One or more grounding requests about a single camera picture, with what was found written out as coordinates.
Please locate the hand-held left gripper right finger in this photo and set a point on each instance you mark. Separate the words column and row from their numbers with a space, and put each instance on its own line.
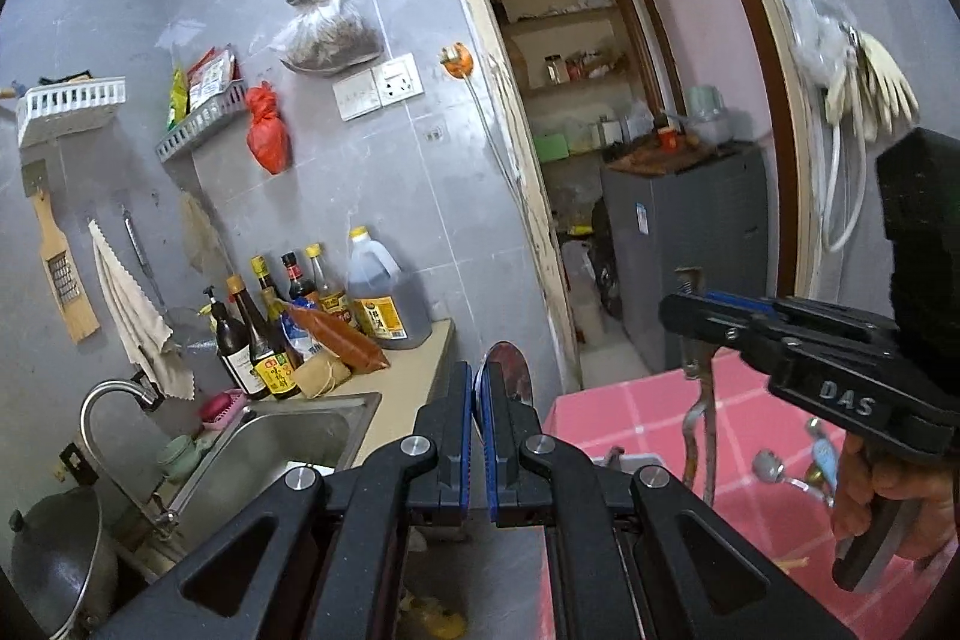
column 489, row 445

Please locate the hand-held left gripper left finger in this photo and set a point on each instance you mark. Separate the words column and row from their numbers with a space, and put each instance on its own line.
column 469, row 445

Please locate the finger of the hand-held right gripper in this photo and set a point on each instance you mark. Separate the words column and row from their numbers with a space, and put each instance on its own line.
column 742, row 304
column 705, row 321

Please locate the person's right hand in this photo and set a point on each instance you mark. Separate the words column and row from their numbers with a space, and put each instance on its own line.
column 855, row 490

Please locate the beige kitchen counter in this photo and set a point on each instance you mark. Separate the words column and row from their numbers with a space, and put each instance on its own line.
column 420, row 355

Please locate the tan paper bundle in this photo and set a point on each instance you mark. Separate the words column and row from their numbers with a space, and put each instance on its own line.
column 320, row 377

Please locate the large cooking oil jug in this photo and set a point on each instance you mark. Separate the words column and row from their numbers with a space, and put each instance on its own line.
column 386, row 302

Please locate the wooden cutting board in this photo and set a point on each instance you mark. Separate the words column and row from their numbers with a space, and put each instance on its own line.
column 660, row 162

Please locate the yellow object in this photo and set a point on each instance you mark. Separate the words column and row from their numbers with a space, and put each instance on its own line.
column 432, row 619

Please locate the metal pot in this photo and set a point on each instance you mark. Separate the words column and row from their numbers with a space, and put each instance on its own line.
column 709, row 126

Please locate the red cup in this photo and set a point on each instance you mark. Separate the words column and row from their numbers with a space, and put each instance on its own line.
column 667, row 138

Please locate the stainless steel sink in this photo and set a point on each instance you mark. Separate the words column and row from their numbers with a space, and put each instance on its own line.
column 285, row 452

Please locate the blue and white bag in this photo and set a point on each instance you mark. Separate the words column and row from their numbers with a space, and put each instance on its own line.
column 297, row 340

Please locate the pale green container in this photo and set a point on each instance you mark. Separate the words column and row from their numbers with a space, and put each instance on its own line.
column 705, row 100

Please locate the yellow cap clear bottle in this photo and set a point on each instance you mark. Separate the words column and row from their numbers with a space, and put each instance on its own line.
column 324, row 280

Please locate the yellow label soy sauce bottle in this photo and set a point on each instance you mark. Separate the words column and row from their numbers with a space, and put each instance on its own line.
column 266, row 355

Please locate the cream rubber gloves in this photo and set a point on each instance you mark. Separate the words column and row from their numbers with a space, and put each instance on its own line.
column 876, row 85

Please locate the green box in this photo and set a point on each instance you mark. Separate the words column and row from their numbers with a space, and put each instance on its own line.
column 553, row 146

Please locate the red cap dark bottle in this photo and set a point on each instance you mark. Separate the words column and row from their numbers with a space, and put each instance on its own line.
column 295, row 280

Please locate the pink soap box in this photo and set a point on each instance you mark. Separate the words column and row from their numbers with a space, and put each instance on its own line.
column 222, row 405

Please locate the pink checkered tablecloth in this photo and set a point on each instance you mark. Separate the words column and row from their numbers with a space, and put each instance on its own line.
column 750, row 572

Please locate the dark pump bottle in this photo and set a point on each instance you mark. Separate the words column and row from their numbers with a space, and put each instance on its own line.
column 229, row 347

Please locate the yellow cap dark bottle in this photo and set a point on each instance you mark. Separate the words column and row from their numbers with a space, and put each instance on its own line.
column 264, row 284

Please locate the clear hanging plastic bags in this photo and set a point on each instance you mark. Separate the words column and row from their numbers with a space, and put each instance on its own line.
column 821, row 40

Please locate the pale green cup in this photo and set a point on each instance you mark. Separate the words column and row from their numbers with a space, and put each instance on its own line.
column 177, row 458

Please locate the glass jar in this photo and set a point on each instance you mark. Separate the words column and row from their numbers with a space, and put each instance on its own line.
column 556, row 69

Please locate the wooden shelving unit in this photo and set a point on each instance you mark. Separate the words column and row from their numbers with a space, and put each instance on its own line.
column 577, row 21

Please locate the white hanging towel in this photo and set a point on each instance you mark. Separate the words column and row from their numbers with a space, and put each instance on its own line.
column 139, row 317

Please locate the red plastic bag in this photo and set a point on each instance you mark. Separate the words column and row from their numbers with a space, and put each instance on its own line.
column 267, row 128

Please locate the chrome faucet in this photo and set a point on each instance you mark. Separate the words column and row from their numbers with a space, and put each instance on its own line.
column 94, row 415

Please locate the metal skimmer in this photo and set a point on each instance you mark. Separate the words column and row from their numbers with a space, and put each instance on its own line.
column 135, row 242

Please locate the dark wok with lid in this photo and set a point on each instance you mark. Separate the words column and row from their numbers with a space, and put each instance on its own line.
column 60, row 557

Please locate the clear bag of dried goods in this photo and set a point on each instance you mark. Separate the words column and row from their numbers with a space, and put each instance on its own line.
column 328, row 36

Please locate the wooden grater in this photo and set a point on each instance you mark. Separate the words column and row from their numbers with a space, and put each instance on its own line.
column 61, row 269

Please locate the red and white packet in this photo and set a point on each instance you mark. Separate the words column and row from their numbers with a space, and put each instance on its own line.
column 211, row 78

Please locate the green snack packet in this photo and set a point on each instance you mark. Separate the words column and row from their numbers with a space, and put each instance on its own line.
column 178, row 100

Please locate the wooden door frame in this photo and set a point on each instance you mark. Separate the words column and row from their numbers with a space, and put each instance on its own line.
column 525, row 160

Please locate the small white wall plate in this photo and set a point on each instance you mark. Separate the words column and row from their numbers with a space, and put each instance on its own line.
column 433, row 134

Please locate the orange wall hook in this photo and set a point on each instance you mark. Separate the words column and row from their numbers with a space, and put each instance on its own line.
column 457, row 61

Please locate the white light switch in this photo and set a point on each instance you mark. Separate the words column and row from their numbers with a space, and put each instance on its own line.
column 356, row 94

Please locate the white wall socket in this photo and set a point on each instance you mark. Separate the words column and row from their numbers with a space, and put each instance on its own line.
column 397, row 81

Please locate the black wall socket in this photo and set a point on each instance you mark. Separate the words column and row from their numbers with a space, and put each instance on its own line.
column 73, row 461

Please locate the grey wall shelf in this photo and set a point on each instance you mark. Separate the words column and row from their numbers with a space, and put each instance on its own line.
column 199, row 124

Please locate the white wall basket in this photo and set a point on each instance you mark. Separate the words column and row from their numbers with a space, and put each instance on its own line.
column 67, row 105

